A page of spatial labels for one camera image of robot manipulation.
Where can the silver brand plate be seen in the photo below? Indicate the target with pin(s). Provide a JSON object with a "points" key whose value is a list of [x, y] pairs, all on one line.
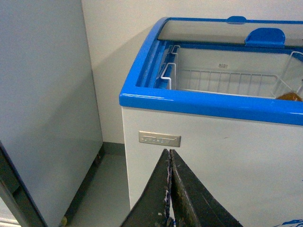
{"points": [[159, 139]]}

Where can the white wire freezer basket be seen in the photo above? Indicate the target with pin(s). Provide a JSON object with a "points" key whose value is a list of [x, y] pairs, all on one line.
{"points": [[230, 72]]}

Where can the white chest freezer blue rim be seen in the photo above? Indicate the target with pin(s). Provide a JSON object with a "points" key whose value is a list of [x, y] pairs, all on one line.
{"points": [[247, 151]]}

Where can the brown item in freezer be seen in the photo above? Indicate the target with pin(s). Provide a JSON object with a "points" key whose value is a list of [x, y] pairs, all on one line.
{"points": [[290, 96]]}

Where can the glass sliding freezer lid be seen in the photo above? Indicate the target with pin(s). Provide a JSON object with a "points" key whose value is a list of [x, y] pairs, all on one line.
{"points": [[234, 30]]}

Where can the grey upright cabinet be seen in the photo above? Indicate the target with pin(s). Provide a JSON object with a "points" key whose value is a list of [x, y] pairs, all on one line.
{"points": [[49, 121]]}

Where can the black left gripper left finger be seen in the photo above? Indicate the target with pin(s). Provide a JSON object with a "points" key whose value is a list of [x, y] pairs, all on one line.
{"points": [[153, 206]]}

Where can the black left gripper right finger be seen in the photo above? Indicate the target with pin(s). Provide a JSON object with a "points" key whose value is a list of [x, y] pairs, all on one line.
{"points": [[193, 205]]}

